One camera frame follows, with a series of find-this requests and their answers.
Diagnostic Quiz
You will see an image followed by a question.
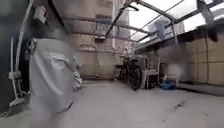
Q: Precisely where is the grey concrete floor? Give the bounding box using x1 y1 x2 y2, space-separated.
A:
0 79 224 128

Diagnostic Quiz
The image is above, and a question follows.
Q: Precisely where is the white pipe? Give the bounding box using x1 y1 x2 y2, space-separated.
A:
8 0 34 108

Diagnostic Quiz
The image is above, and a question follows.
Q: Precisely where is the dark glass wall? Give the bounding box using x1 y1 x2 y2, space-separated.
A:
0 0 64 114

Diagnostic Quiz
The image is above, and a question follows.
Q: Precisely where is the grey tarp covered object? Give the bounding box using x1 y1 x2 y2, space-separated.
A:
26 37 84 118

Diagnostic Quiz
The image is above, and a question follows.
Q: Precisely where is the white chair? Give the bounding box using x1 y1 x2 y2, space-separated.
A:
141 56 162 90

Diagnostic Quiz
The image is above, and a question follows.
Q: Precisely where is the blue object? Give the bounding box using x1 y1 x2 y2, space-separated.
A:
159 79 177 91

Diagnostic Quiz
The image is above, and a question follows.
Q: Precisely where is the white wall box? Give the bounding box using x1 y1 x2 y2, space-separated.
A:
32 4 48 25

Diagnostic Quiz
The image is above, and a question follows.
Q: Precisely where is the metal canopy frame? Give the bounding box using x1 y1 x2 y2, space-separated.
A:
49 0 224 51

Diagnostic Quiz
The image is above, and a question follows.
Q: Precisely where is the beige building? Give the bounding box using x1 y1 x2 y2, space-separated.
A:
53 0 134 80

